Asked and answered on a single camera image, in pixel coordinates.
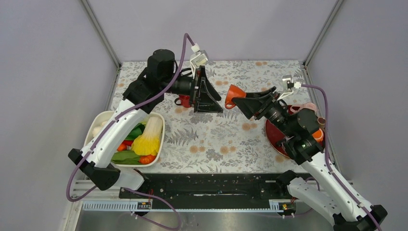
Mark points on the red toy tomato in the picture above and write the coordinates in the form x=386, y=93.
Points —
x=146, y=159

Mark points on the pink textured mug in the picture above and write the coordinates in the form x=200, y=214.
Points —
x=297, y=107

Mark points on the pale pink mug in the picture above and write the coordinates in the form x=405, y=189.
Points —
x=319, y=136

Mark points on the round red plate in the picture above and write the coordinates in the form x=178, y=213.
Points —
x=274, y=135

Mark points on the small orange cup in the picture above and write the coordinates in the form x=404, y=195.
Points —
x=233, y=92

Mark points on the white rectangular vegetable tray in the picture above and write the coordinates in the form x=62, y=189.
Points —
x=125, y=145

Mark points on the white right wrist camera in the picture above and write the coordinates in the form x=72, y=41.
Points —
x=288, y=86

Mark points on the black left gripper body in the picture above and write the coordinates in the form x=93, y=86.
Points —
x=200, y=82

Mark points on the red enamel mug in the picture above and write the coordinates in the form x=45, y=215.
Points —
x=183, y=100

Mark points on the brown glazed ceramic mug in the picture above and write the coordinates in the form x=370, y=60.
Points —
x=322, y=122

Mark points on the yellow toy cabbage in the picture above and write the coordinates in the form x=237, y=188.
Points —
x=148, y=143

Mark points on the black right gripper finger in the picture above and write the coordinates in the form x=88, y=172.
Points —
x=261, y=93
x=252, y=107

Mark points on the white toy radish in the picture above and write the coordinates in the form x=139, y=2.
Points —
x=97, y=129

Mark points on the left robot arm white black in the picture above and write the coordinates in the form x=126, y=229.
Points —
x=139, y=99

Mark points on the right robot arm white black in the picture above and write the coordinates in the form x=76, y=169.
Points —
x=339, y=203

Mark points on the floral fern tablecloth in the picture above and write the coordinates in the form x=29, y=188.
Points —
x=226, y=142

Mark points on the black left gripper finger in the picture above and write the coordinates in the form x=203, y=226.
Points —
x=208, y=87
x=205, y=102

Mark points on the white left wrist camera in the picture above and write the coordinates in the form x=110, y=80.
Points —
x=198, y=58

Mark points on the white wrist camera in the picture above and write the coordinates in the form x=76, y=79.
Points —
x=198, y=58
x=288, y=86

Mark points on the green toy leaf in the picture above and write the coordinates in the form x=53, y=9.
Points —
x=127, y=157

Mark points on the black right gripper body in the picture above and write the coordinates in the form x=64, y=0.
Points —
x=275, y=96

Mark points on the white green toy bok choy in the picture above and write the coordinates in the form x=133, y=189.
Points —
x=135, y=132

